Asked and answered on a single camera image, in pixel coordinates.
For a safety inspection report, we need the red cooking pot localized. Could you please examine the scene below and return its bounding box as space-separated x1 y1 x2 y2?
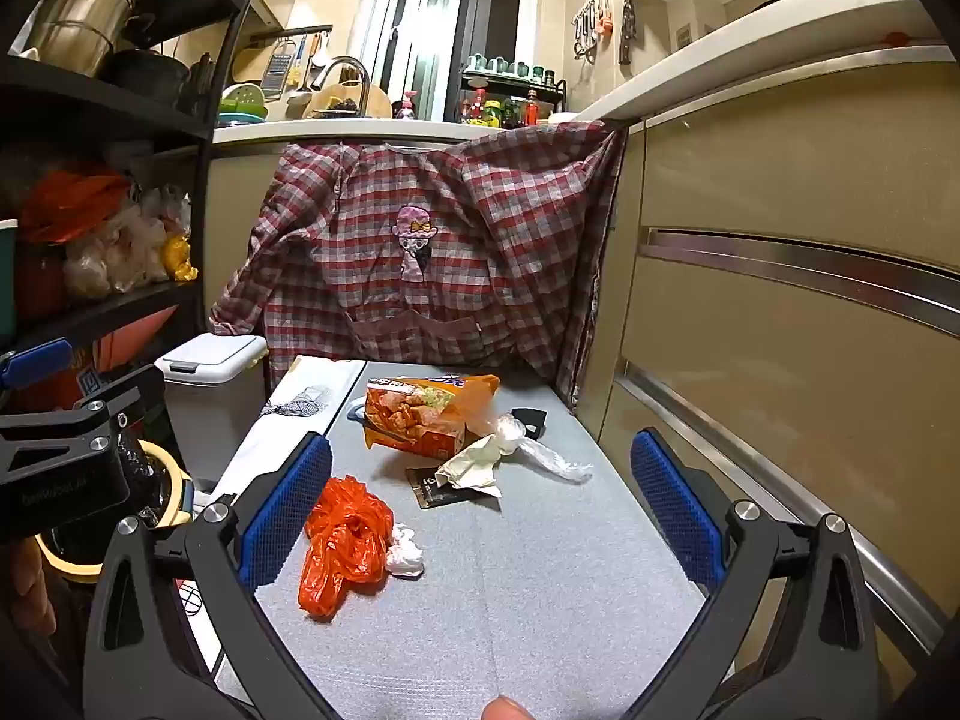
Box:
15 243 68 325

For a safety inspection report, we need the red plaid smock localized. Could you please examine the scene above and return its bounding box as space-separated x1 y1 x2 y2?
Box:
210 120 629 411

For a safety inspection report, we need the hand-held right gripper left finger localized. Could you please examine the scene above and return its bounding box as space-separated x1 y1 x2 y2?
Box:
82 431 338 720

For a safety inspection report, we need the green colander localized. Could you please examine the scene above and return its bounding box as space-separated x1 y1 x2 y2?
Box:
218 83 269 126

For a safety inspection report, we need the orange snack bag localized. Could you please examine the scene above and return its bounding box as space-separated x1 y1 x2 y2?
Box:
364 373 501 460

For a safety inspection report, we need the stainless steel pot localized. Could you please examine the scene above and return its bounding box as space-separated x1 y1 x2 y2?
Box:
28 0 153 80

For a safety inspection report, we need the small white tissue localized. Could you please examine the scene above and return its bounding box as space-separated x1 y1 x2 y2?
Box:
385 523 427 579

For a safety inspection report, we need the clear plastic wrap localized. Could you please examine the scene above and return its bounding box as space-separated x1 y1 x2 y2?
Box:
493 414 594 485

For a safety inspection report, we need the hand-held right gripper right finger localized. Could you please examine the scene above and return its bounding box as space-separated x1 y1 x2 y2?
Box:
626 426 878 720

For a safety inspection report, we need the orange plastic bag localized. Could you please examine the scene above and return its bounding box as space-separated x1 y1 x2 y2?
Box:
298 475 395 620

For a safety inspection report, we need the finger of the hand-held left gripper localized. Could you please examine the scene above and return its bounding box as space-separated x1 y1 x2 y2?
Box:
0 337 74 391

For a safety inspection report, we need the orange red fabric bag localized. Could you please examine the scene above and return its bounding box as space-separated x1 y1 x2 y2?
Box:
19 169 133 245

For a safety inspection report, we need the green plastic bucket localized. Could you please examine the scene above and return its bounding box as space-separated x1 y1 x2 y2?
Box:
0 219 20 347

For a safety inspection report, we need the dark metal pot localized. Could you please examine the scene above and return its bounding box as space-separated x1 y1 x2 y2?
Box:
111 49 190 107

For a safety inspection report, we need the black packet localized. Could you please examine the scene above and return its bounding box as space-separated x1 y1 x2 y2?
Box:
406 465 502 512

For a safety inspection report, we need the glass sliding door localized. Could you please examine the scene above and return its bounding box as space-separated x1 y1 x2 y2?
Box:
351 0 542 122

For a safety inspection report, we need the black shelf rack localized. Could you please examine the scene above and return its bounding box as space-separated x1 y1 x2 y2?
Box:
0 0 265 428

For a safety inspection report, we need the white paper napkin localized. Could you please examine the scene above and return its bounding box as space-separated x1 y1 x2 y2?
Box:
435 433 505 497

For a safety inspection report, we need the clear plastic bags bundle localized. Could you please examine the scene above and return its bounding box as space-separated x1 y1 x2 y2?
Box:
64 186 193 298

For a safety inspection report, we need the white board with fish drawing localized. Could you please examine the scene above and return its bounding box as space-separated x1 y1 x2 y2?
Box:
214 356 368 518

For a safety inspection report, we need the black spice rack with bottles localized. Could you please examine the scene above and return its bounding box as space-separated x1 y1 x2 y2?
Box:
456 52 569 129

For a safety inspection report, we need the orange shopping bag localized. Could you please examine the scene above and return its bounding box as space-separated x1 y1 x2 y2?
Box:
73 306 182 392

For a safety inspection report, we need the white lidded bin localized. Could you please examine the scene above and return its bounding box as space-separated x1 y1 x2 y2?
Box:
155 334 269 488

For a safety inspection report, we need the yellow plastic bag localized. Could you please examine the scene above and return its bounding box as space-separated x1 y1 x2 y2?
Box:
160 234 200 283

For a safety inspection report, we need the wooden cutting board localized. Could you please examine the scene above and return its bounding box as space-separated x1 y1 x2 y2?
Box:
303 82 392 120

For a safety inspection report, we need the metal grater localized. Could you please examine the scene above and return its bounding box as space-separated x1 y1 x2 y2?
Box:
262 40 294 103

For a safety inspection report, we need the white kitchen countertop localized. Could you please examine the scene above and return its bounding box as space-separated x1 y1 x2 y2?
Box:
213 0 960 147

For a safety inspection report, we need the chrome kitchen faucet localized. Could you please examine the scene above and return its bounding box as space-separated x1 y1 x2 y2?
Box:
310 55 373 118

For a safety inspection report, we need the grey textured table mat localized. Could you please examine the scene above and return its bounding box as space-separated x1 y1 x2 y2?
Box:
214 360 710 720

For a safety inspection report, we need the hanging utensil rail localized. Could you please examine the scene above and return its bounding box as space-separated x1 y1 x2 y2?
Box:
572 0 640 66

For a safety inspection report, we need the beige kitchen cabinet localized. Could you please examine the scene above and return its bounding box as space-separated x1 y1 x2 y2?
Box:
581 45 960 665

